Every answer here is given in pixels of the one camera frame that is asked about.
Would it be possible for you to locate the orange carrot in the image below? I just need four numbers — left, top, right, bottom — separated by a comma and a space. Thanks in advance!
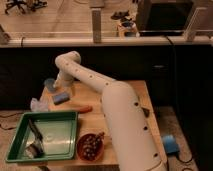
50, 106, 93, 114

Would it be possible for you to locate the red bowl with grapes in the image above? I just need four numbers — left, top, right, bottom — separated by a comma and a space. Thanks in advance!
77, 132, 104, 162

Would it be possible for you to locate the black rectangular block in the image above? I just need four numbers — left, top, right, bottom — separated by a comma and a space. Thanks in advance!
142, 107, 150, 118

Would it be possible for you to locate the black monitor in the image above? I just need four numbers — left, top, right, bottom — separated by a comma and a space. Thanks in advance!
136, 0, 193, 31

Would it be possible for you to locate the green plastic tray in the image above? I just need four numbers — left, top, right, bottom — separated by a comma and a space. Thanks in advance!
6, 111, 78, 163

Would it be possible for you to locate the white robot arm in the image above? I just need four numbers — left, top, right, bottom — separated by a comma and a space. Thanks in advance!
55, 51, 167, 171

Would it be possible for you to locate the blue sponge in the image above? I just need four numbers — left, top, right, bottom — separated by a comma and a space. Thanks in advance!
52, 92, 70, 105

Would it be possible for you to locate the wooden table board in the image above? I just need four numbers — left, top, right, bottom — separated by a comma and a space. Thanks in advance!
20, 80, 167, 167

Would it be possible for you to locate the blue plastic cup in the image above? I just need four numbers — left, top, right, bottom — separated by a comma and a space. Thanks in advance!
44, 78, 56, 93

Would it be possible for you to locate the black dish brush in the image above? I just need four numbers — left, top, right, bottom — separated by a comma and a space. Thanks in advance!
25, 120, 44, 159

